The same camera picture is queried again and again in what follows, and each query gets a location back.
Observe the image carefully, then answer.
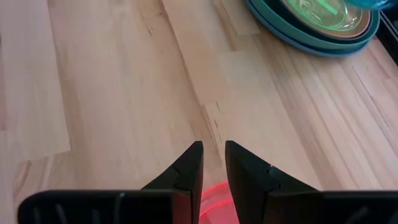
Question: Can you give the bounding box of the clear green plastic plate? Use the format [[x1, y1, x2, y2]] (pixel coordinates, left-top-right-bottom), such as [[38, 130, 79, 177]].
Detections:
[[284, 0, 364, 32]]

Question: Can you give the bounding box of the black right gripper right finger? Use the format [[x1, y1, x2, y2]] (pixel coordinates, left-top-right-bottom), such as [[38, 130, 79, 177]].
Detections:
[[224, 139, 398, 224]]

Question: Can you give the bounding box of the dark green bowl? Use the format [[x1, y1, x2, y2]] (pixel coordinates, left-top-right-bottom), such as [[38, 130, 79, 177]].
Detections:
[[269, 0, 376, 44]]

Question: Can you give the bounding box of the orange plastic plate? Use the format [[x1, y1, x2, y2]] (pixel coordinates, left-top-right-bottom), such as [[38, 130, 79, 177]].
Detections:
[[279, 0, 373, 39]]

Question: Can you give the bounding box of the green tape strip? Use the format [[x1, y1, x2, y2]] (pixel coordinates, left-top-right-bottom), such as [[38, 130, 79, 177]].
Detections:
[[317, 0, 339, 16]]

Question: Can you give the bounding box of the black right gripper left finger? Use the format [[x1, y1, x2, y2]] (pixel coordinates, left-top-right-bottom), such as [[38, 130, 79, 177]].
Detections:
[[17, 140, 205, 224]]

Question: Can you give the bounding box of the clear pink plastic plate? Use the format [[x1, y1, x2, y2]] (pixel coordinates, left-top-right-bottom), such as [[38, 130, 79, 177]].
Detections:
[[198, 182, 240, 224]]

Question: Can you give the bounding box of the dark teal bowl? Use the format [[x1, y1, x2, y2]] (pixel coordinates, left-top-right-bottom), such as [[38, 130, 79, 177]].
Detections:
[[250, 0, 381, 52]]

